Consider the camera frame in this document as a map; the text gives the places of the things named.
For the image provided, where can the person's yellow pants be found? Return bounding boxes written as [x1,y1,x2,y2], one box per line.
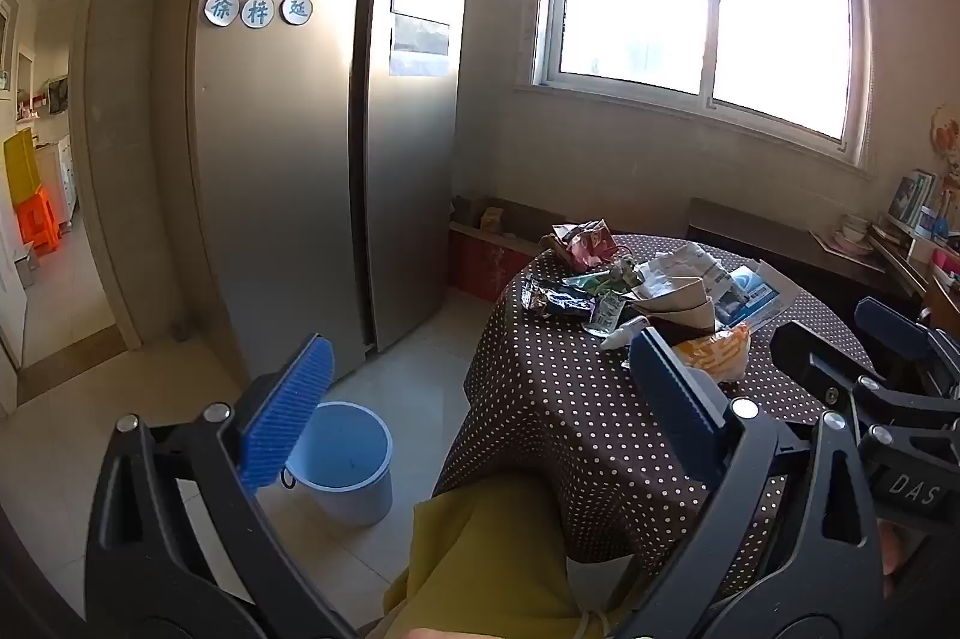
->
[382,470,638,639]

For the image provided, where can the row of books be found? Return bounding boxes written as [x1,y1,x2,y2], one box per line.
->
[889,170,960,242]

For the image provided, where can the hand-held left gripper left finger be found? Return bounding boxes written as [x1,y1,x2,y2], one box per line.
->
[84,333,361,639]

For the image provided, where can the person's right hand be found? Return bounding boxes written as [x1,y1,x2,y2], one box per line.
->
[879,523,916,599]

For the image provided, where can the blue white flattened box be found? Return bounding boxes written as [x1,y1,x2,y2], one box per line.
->
[712,260,803,332]

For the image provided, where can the white crumpled plastic packet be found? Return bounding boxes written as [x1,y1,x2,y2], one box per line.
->
[641,243,725,302]

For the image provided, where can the orange plastic stool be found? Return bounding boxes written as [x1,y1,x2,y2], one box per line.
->
[19,189,68,257]

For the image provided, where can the orange snack packet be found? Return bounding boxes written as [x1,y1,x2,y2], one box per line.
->
[671,320,752,385]

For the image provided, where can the white cabinet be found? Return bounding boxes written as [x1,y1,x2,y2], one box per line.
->
[34,135,80,231]

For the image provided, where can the dark cardboard box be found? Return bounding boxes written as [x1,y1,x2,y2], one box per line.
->
[510,200,571,244]

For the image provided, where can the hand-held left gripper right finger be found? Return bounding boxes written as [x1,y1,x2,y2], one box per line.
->
[600,325,886,639]

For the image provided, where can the green plush leaf ornament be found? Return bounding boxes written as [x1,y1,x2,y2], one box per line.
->
[581,256,646,299]

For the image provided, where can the blue plastic bucket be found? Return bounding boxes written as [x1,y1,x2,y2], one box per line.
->
[281,400,395,527]

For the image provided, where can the open cardboard box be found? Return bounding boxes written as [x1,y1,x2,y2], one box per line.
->
[450,193,526,235]

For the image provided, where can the brown polka dot tablecloth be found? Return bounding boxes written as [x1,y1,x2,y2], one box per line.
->
[433,232,901,580]

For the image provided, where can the small white sachet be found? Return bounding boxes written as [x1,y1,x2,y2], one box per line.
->
[583,294,627,340]

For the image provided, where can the small white tube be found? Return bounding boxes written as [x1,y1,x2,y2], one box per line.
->
[600,318,650,351]

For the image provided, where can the orange cartoon wall sticker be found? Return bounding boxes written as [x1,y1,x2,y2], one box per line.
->
[930,106,960,190]

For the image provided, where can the red snack bag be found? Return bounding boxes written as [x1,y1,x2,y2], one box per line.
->
[551,219,620,272]

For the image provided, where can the black foil snack bag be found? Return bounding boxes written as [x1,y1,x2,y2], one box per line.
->
[521,275,601,319]

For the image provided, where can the silver refrigerator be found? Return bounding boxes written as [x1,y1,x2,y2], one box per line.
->
[180,0,478,389]

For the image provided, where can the pink mat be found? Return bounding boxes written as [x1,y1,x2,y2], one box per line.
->
[810,230,886,257]

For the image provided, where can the dark wooden cabinet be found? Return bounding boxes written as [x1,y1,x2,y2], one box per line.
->
[686,198,923,325]

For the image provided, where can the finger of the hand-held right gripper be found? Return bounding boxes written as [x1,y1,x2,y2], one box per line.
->
[855,298,960,400]
[770,320,901,434]

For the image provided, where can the wooden desk shelf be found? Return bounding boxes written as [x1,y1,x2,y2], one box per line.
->
[870,219,960,340]

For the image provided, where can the brown cardboard sleeve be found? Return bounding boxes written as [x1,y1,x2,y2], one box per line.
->
[628,279,719,334]

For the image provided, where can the red carton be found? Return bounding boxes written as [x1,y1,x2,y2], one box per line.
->
[450,224,545,304]

